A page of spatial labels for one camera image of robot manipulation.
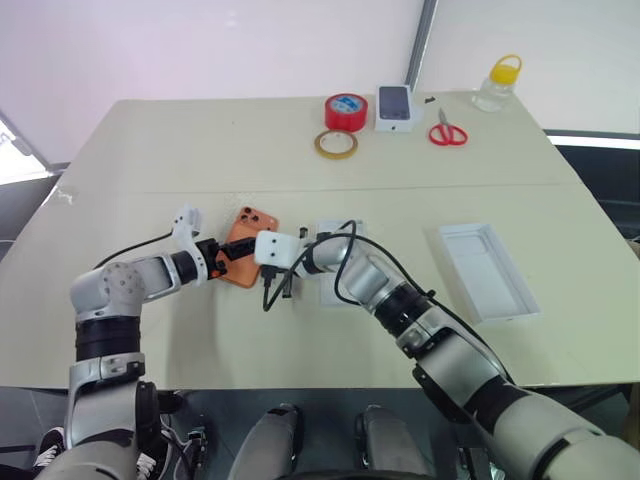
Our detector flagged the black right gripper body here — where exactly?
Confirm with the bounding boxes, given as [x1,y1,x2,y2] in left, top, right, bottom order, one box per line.
[259,227,308,302]

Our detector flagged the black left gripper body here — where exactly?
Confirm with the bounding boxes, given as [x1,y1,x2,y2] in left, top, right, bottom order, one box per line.
[197,238,229,281]

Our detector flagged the orange phone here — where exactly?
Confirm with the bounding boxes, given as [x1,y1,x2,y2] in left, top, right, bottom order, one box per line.
[213,205,280,291]

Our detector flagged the white open phone box base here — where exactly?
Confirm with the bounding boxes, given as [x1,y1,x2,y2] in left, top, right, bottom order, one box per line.
[437,222,543,327]

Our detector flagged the white box with phone picture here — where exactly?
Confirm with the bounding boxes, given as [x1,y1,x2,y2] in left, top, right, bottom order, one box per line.
[374,83,425,134]

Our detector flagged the clear jar with yellow lid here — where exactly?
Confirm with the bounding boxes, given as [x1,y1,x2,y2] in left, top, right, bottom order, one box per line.
[470,53,523,112]

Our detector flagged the grey black rounded shape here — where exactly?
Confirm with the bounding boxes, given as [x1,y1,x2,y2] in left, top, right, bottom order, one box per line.
[227,402,306,480]
[353,403,432,480]

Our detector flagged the red tape roll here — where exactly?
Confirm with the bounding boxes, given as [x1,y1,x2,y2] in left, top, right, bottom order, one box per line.
[323,92,370,133]

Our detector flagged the black white sneaker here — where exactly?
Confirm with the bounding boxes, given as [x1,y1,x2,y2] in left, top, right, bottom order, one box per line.
[32,427,66,469]
[134,452,162,480]

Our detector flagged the grey metal pole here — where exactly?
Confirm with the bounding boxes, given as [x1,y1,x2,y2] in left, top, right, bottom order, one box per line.
[403,0,440,94]

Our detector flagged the black side table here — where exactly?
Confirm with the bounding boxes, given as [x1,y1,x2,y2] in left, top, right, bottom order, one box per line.
[543,128,640,241]

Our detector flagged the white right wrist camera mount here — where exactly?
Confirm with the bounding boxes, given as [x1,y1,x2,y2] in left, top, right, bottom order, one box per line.
[253,230,302,269]

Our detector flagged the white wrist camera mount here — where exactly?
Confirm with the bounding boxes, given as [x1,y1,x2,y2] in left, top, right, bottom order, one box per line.
[168,202,207,289]
[253,230,302,269]

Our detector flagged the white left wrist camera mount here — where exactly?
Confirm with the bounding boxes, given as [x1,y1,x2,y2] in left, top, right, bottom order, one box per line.
[168,202,207,289]

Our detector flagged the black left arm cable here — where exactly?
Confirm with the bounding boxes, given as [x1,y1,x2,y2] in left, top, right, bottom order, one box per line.
[93,229,177,270]

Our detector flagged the clear yellowish tape ring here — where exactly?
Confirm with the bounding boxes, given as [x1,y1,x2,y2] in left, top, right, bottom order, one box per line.
[313,129,359,161]

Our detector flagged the silver metal frame bar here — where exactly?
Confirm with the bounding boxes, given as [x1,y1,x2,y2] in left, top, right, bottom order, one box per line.
[0,107,55,176]

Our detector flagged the red handled scissors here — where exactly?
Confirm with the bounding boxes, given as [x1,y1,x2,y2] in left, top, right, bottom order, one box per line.
[427,107,469,148]

